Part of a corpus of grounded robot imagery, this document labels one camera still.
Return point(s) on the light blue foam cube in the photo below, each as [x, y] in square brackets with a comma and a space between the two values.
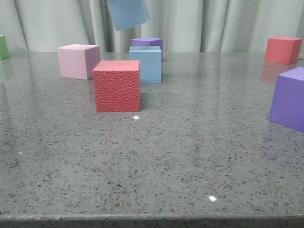
[129, 13]
[150, 63]

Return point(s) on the textured red foam cube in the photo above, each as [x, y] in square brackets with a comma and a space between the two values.
[117, 86]

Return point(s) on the far purple foam cube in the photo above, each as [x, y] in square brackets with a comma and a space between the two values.
[148, 41]

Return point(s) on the purple foam cube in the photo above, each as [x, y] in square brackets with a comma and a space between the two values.
[148, 41]
[288, 101]

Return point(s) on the pink foam cube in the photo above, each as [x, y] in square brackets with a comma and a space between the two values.
[77, 61]

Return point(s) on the near purple foam cube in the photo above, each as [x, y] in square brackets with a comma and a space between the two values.
[288, 101]

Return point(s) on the far red foam cube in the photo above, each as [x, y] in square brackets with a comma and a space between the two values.
[283, 50]

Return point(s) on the grey-green curtain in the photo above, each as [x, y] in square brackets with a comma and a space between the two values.
[184, 25]

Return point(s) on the green foam cube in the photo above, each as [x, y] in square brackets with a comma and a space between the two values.
[4, 52]

